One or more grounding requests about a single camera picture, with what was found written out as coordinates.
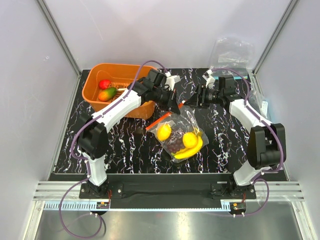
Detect dark red grape bunch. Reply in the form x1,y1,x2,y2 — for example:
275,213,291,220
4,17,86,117
165,130,185,154

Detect yellow lemon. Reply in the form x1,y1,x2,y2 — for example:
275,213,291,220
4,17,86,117
156,123,172,142

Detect orange plastic basket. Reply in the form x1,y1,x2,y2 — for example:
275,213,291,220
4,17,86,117
83,62,156,120

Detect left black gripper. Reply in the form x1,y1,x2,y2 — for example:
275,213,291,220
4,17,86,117
152,88,181,116

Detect blue zip plastic bag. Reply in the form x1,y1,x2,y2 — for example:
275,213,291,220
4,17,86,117
208,36,255,78

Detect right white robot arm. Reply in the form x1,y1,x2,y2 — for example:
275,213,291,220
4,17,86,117
184,75,286,199

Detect red apple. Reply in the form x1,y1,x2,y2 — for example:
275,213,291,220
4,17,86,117
98,79,112,90

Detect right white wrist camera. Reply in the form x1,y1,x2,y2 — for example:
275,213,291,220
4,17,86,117
202,69,216,89

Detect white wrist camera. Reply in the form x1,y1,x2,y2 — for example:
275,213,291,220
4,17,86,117
164,72,181,91
202,69,216,89

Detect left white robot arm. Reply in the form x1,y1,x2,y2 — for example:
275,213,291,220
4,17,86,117
72,68,181,198

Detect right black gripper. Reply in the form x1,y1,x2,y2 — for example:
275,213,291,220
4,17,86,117
183,84,223,110

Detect orange green mango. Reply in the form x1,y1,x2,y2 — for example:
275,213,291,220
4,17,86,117
98,87,117,102

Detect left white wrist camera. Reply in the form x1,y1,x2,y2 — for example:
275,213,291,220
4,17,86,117
164,72,181,91

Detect yellow banana bunch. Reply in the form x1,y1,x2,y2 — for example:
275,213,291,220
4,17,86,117
174,135,203,160

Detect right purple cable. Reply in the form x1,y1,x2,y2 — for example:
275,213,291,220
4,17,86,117
209,67,287,218

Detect yellow pear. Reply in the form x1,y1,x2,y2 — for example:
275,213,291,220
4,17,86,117
182,132,198,149

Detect clear plastic bag right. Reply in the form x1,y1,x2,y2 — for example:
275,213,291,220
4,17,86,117
248,87,270,120

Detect red zip clear bag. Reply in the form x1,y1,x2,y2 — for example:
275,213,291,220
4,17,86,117
146,103,209,164

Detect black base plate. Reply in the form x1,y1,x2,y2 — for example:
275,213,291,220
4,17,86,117
79,173,257,211

